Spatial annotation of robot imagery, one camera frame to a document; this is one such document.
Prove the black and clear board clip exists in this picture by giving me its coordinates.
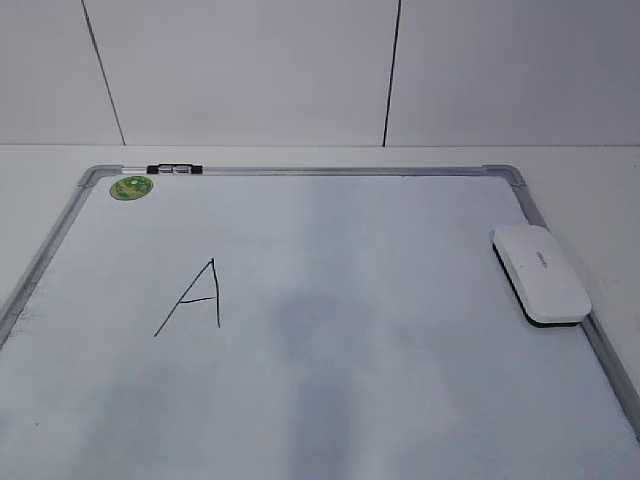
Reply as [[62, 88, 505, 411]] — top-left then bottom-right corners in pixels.
[[146, 163, 203, 176]]

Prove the white whiteboard eraser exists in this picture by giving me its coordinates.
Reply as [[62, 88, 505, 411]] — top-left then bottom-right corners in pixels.
[[491, 224, 592, 328]]

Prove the white whiteboard with grey frame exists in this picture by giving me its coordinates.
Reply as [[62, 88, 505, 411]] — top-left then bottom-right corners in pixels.
[[1, 167, 639, 479]]

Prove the round green magnet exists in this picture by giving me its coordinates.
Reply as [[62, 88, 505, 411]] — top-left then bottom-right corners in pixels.
[[109, 176, 154, 201]]

